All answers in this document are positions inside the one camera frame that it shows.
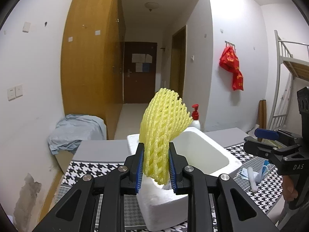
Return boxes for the blue face mask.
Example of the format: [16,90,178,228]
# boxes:
[255,160,274,183]

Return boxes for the white foam stick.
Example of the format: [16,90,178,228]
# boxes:
[247,167,258,193]

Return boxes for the yellow foam fruit net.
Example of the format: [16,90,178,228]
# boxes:
[139,88,193,185]

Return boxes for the side room door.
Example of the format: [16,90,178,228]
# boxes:
[170,26,186,98]

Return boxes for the person's right hand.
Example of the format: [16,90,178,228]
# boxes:
[282,175,298,202]

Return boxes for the wooden boards leaning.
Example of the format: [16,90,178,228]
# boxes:
[258,100,267,129]

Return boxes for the white face mask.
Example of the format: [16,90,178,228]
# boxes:
[239,168,259,182]

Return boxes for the houndstooth table mat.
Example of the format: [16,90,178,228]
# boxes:
[54,143,282,231]

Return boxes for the white styrofoam box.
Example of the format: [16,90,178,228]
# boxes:
[137,127,242,231]

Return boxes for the white lotion pump bottle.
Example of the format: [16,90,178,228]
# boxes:
[190,104,201,130]

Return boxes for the light blue cloth pile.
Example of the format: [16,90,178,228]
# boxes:
[47,114,107,155]

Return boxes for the metal bunk bed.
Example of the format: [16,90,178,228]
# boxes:
[267,30,308,130]

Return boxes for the red hanging bag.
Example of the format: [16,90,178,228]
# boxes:
[219,45,244,91]

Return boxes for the dark brown entrance door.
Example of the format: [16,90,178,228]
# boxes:
[124,41,158,104]

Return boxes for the ceiling lamp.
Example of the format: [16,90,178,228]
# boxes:
[144,2,160,12]

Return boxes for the wall hook rack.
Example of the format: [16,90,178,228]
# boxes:
[225,41,235,48]

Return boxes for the wall switch pair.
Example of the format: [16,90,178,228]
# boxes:
[7,84,23,101]

